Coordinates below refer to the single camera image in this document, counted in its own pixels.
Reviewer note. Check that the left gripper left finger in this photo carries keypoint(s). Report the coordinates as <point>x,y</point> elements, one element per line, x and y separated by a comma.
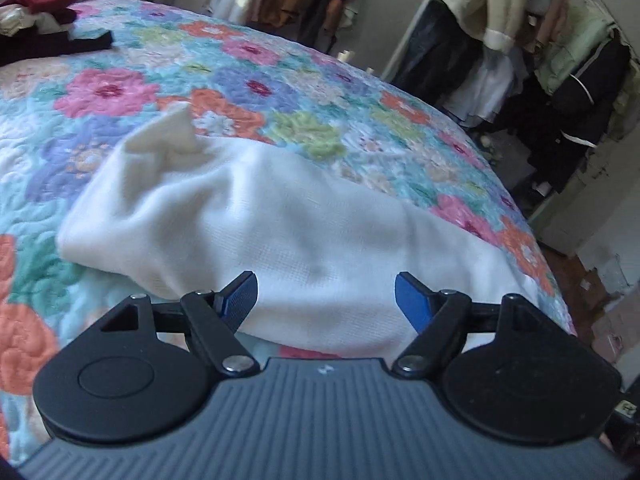
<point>212,319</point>

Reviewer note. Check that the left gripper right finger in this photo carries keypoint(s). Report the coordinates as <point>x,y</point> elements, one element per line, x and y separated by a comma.
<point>439,318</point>

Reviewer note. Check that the white waffle robe green trim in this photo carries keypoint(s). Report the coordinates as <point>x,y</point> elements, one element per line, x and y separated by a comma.
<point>177,212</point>

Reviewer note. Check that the dark clothes pile on bed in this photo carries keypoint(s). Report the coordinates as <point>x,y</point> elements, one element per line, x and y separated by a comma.
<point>43,29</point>

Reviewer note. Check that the black jacket white piping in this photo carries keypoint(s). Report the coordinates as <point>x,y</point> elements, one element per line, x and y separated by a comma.
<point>561,129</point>

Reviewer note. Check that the floral quilted bedspread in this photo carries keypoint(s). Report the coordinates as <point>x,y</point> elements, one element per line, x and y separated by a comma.
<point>61,117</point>

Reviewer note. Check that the light green folded garment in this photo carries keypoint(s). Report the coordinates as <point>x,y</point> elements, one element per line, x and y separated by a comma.
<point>586,26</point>

